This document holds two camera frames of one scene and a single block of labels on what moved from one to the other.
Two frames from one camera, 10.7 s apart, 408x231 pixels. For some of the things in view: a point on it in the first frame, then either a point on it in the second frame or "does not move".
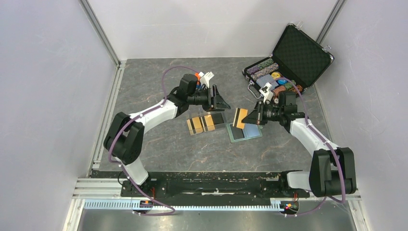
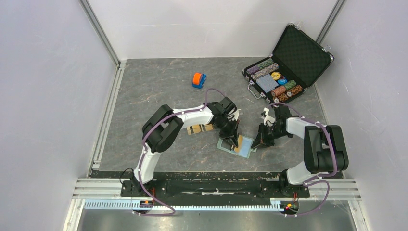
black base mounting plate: x=214 y=186 does not move
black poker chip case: x=297 y=59 does not move
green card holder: x=250 y=131 → x=245 y=149
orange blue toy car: x=198 y=82 does not move
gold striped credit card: x=240 y=113 → x=240 y=139
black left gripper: x=217 y=103 → x=233 y=134
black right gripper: x=257 y=116 → x=261 y=138
